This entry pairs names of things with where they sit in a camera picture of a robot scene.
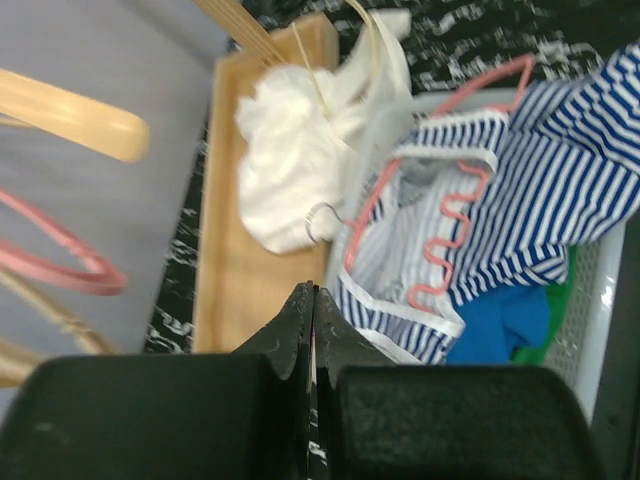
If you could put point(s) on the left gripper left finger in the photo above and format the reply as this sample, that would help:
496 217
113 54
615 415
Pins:
239 415

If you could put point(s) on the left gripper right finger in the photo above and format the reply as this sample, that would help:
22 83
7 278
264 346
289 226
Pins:
381 420

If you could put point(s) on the pink hanger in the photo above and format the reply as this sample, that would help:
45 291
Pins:
523 65
82 269

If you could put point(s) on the blue tank top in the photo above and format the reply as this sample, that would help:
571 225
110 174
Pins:
498 322

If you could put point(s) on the green tank top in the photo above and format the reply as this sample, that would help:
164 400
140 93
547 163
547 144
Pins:
557 298

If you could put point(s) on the blue white striped top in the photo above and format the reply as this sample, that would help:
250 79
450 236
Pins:
563 170

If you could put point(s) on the cream wooden hanger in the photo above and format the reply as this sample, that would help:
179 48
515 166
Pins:
98 126

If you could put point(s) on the beige plastic hanger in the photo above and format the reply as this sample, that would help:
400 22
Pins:
35 327

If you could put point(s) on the white tank top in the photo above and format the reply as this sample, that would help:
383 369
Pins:
288 172

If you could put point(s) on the cream hanger under white top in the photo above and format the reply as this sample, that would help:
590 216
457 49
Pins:
375 73

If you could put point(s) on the wooden clothes rack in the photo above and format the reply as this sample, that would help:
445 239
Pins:
240 286

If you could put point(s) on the white centre basket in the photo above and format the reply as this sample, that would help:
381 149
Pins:
578 351

